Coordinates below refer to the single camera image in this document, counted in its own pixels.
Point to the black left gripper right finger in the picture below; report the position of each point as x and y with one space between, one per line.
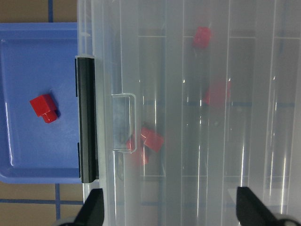
250 211

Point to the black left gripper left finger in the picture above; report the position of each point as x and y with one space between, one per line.
92 211

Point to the red block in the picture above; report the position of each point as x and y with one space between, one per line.
45 108
202 37
151 139
217 93

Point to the red block lowest in box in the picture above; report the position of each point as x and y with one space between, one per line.
141 156

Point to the clear plastic storage box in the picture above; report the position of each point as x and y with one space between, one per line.
148 74

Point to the blue plastic tray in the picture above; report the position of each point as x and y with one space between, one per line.
39 132

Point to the black box latch handle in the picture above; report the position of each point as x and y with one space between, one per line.
85 92

